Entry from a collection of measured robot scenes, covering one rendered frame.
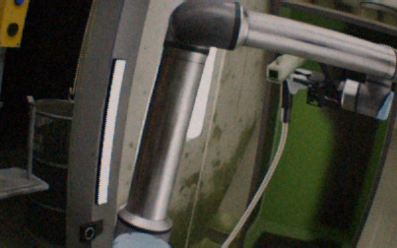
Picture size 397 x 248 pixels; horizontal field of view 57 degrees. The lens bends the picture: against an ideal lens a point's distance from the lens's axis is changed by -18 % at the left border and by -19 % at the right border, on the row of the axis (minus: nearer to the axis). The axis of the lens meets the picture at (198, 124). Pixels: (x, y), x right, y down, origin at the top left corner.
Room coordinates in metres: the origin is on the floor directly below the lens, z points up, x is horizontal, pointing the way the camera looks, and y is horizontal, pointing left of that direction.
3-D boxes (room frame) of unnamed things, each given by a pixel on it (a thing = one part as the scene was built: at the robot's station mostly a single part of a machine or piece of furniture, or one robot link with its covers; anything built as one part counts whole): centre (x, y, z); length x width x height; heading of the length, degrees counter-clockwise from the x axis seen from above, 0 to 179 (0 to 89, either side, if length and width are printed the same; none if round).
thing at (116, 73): (1.73, 0.36, 0.96); 0.06 x 0.02 x 0.63; 152
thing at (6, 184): (1.31, 0.67, 0.95); 0.26 x 0.15 x 0.32; 152
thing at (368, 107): (1.15, -0.50, 1.34); 0.12 x 0.09 x 0.10; 63
